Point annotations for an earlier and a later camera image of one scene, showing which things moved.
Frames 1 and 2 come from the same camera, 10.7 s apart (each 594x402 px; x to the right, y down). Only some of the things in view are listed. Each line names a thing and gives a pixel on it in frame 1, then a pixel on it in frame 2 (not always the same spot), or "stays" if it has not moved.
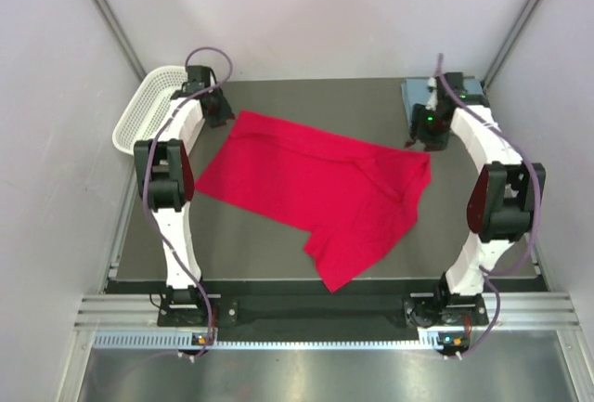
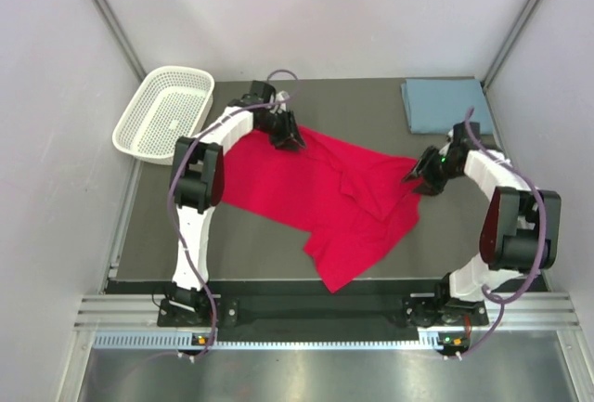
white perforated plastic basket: [143, 115] stays
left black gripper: [224, 115] to [289, 136]
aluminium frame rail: [538, 310] stays
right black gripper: [429, 143] to [435, 186]
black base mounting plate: [189, 306] stays
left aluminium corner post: [108, 14] stays
